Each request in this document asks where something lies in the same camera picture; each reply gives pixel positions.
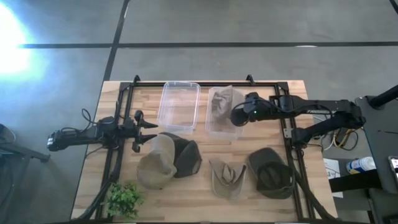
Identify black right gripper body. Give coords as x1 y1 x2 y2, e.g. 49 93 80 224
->
230 91 275 128

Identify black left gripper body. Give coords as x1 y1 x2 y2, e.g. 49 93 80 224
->
117 110 144 153

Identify dark brown hat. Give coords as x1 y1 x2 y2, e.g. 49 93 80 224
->
159 131 203 179

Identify beige bucket hat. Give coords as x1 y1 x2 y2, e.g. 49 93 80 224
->
136 134 178 191

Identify dark green brimmed hat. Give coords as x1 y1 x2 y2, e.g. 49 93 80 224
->
247 147 297 200

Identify khaki folded hat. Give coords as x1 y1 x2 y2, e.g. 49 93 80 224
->
208 157 248 200

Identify empty clear plastic bin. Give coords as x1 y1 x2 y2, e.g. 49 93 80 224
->
156 81 201 135

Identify small green plant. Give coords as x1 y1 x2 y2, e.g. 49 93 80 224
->
103 181 144 219

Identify white paper sheet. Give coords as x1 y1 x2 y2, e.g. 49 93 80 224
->
322 157 345 199

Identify white spray can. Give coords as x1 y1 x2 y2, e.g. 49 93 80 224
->
346 156 377 175

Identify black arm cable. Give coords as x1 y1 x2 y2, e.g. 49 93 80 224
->
81 108 108 127

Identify black metal frame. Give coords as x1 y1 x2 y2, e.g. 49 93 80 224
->
93 74 315 222

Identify yellow and white cables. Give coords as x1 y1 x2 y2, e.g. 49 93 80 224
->
320 127 360 152

